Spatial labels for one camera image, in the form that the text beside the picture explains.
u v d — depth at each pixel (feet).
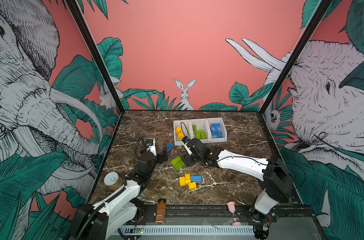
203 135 3.42
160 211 2.35
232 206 2.48
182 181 2.75
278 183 1.46
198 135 3.42
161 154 2.48
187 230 2.30
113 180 2.60
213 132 3.42
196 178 2.77
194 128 3.50
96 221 1.32
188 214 2.45
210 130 3.32
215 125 3.63
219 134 3.42
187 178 2.77
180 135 3.42
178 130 3.42
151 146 2.35
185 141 2.45
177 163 2.97
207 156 2.02
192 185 2.69
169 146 3.21
